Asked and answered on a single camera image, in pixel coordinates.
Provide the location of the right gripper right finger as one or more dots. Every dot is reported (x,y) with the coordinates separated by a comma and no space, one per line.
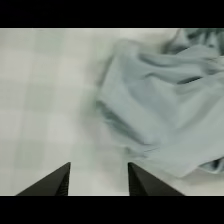
(142,184)

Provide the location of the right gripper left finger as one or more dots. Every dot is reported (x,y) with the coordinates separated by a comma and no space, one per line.
(57,184)

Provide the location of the pale blue shirt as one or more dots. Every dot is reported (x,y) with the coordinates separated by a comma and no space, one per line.
(166,106)

